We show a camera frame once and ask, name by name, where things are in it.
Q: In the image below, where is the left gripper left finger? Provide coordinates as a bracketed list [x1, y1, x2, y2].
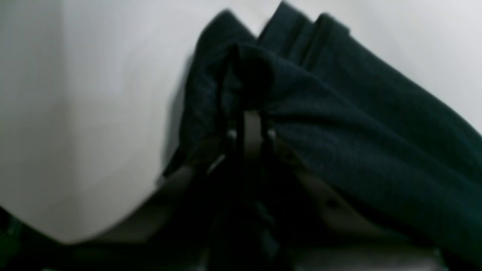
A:
[68, 125, 241, 271]

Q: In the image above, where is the black t-shirt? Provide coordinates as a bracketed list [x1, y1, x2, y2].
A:
[164, 3, 482, 269]

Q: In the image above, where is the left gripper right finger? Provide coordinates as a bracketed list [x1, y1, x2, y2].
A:
[243, 111, 446, 271]

